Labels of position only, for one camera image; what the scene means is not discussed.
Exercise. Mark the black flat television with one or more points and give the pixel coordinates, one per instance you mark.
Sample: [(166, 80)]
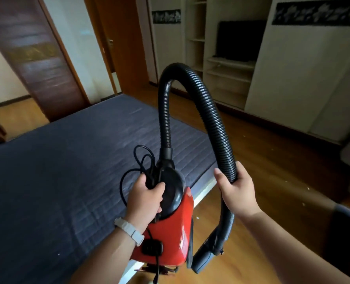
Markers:
[(240, 41)]

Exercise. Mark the dark wooden door gold pattern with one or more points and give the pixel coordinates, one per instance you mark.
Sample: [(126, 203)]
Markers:
[(36, 56)]

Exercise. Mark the dark blue quilted mattress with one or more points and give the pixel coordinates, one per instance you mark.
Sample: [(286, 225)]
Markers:
[(74, 174)]

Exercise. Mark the person's right forearm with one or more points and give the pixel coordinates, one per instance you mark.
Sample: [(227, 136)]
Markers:
[(287, 251)]

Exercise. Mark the orange wooden door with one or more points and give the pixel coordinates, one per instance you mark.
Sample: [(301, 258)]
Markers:
[(124, 41)]

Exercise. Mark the white wrist watch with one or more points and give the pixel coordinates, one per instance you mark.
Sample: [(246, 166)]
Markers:
[(130, 230)]

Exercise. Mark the person's left forearm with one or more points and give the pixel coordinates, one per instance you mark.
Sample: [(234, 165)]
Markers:
[(107, 260)]

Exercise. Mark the white bed frame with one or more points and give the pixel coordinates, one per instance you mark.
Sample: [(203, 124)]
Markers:
[(204, 192)]

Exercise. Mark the person's left hand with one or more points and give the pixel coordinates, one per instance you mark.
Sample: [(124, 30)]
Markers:
[(142, 204)]

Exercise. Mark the person's right hand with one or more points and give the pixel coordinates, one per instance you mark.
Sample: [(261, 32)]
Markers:
[(240, 198)]

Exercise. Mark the white wardrobe shelf unit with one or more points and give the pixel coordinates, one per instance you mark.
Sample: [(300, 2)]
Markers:
[(305, 70)]

